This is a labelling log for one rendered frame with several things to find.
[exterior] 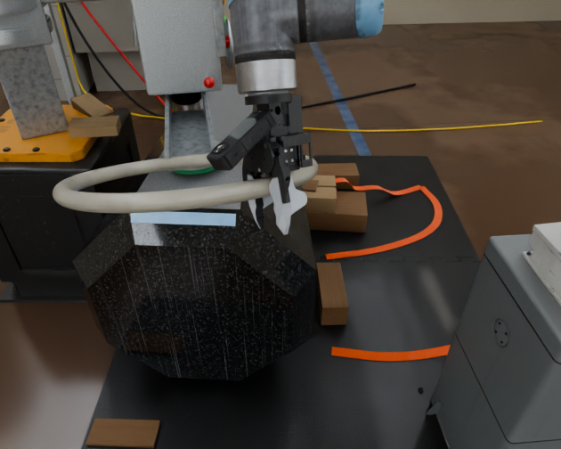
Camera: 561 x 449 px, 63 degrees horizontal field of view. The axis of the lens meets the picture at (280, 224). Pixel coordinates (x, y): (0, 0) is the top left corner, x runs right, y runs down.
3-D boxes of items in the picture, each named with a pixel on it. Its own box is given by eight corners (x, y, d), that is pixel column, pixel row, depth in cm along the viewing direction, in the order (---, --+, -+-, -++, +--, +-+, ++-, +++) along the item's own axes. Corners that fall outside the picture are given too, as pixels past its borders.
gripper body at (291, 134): (314, 170, 73) (309, 91, 70) (272, 179, 68) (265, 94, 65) (282, 167, 79) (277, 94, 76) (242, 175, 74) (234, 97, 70)
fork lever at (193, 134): (158, 78, 165) (155, 64, 162) (211, 75, 167) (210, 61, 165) (151, 173, 110) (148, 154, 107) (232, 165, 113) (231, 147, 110)
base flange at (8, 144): (-38, 162, 188) (-44, 151, 185) (16, 111, 226) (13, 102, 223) (81, 162, 187) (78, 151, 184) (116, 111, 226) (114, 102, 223)
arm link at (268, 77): (260, 59, 62) (221, 67, 70) (264, 96, 64) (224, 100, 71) (308, 58, 68) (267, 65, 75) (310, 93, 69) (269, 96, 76)
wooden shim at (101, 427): (86, 445, 169) (85, 444, 168) (95, 420, 177) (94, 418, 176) (154, 448, 168) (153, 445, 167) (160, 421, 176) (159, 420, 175)
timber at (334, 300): (346, 324, 213) (348, 307, 206) (321, 325, 213) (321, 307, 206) (338, 279, 237) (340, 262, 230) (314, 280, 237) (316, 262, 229)
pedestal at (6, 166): (-2, 302, 226) (-72, 173, 181) (52, 221, 278) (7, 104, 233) (133, 303, 226) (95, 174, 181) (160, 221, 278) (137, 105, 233)
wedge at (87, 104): (72, 108, 220) (69, 98, 217) (92, 102, 226) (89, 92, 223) (94, 120, 209) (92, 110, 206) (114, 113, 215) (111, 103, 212)
